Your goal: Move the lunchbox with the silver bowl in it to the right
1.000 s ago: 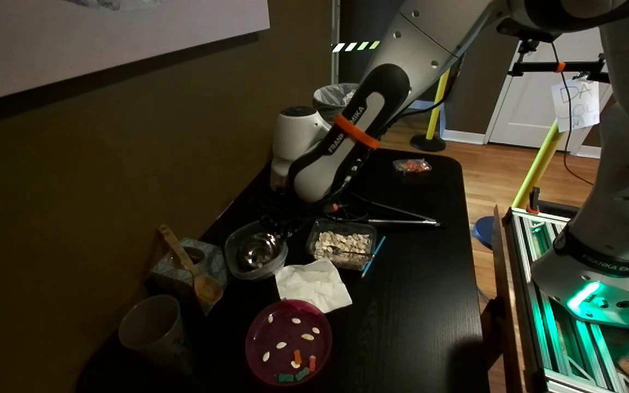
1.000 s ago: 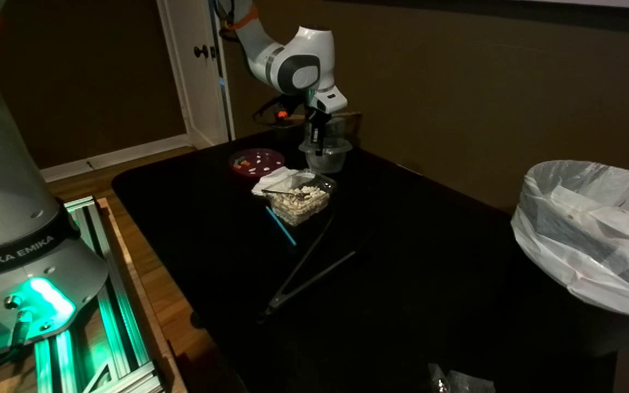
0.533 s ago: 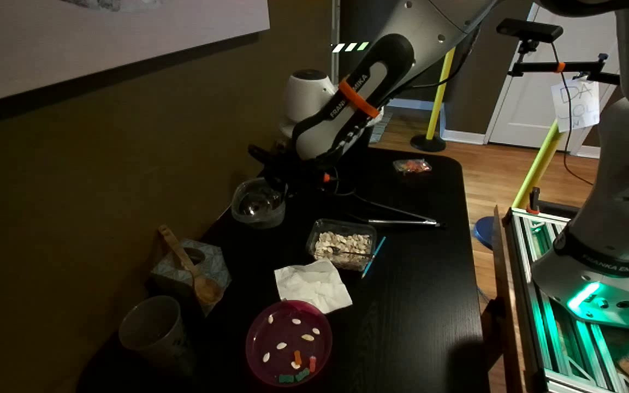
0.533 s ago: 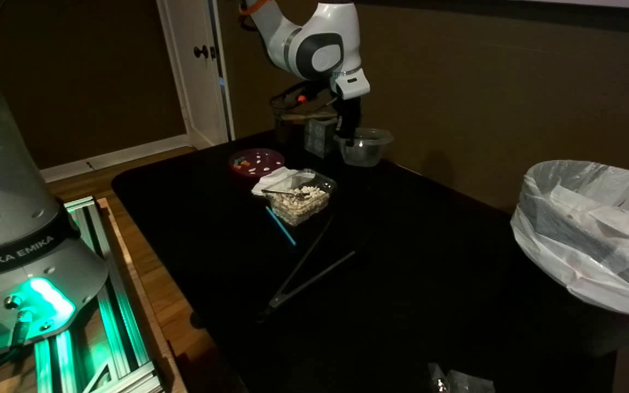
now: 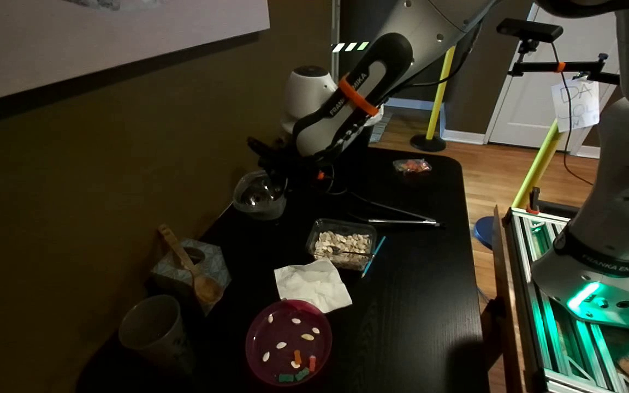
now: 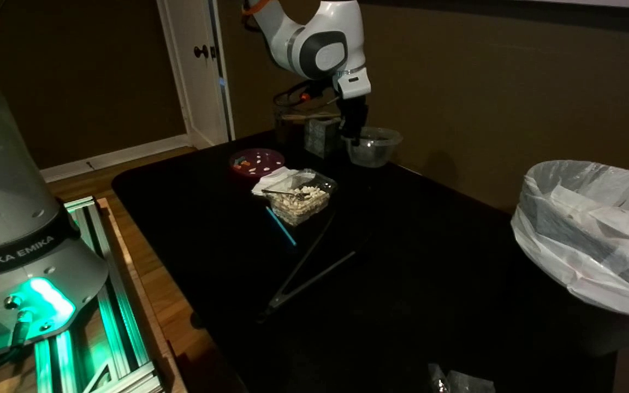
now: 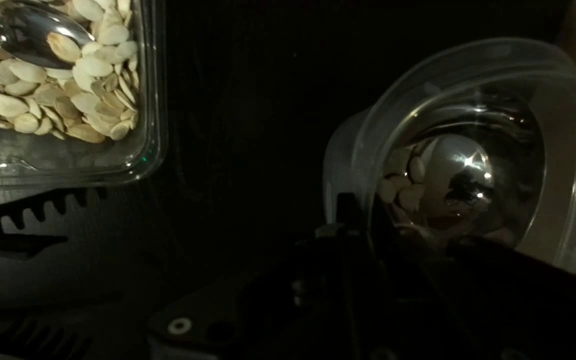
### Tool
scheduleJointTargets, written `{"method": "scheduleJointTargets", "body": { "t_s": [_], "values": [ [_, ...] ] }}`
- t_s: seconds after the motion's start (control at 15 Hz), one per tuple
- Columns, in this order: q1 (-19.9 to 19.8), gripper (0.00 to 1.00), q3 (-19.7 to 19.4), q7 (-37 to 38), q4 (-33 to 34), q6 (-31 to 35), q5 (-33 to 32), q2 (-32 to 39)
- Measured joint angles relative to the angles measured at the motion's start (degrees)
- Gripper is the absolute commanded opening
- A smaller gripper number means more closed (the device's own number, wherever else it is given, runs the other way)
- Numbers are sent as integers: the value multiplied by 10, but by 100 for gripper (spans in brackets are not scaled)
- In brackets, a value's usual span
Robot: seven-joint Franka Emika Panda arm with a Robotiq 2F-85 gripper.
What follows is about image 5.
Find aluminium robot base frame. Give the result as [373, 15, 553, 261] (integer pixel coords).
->
[498, 206, 629, 393]

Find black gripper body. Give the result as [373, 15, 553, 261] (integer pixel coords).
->
[256, 134, 344, 194]

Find white paper cup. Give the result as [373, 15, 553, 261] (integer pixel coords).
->
[116, 292, 195, 375]

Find wooden spoon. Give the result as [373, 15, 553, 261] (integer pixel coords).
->
[155, 222, 225, 307]

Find hanging white paper sheet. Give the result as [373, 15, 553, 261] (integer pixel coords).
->
[549, 75, 602, 136]

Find small clear candy bag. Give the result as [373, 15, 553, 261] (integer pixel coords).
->
[391, 155, 434, 176]

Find red plate with candies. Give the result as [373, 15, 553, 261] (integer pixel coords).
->
[243, 297, 336, 388]

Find slanted yellow pole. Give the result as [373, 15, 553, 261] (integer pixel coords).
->
[511, 117, 566, 211]

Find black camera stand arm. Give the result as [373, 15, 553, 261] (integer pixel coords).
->
[505, 39, 623, 88]

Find clear lunchbox with nuts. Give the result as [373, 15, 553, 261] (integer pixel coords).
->
[303, 216, 381, 272]

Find black camera on stand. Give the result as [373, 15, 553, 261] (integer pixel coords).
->
[493, 15, 566, 44]

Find yellow pole with black base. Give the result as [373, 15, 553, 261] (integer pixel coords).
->
[408, 44, 459, 153]

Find silver metal bowl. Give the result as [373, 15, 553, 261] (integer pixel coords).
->
[243, 179, 281, 209]

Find white paper napkin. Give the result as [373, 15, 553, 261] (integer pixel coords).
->
[273, 255, 356, 317]

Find blue round floor object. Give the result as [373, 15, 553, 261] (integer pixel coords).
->
[470, 213, 505, 252]

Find grey tissue box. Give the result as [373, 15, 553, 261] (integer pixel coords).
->
[148, 236, 232, 317]

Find black yellow striped barrier tape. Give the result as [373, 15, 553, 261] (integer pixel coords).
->
[331, 38, 373, 55]

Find white wall board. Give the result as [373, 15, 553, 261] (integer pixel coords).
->
[0, 0, 273, 112]

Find thin blue straw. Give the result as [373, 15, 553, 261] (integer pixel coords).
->
[358, 234, 389, 282]

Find long metal tongs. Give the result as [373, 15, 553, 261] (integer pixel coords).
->
[349, 190, 443, 229]

